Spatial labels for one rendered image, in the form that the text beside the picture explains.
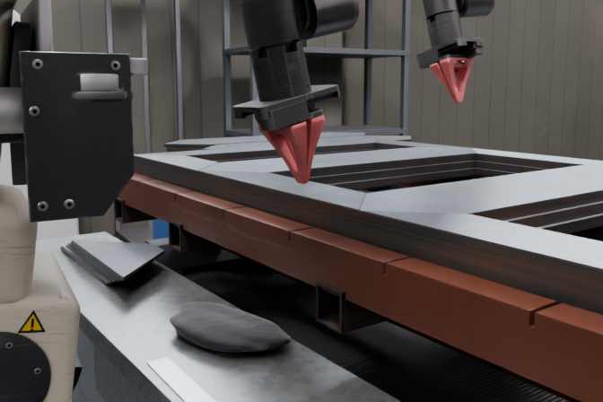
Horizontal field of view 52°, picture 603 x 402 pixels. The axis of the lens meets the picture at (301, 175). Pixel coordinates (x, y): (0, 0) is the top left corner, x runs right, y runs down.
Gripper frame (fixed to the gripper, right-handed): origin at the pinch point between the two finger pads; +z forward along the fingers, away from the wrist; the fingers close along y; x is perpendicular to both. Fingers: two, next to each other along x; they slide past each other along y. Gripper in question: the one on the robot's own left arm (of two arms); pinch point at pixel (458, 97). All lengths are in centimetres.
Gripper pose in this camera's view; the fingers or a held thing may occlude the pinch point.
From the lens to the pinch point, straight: 114.1
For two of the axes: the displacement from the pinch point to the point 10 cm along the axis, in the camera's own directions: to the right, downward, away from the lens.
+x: -8.1, 1.2, -5.8
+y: -5.7, 1.3, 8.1
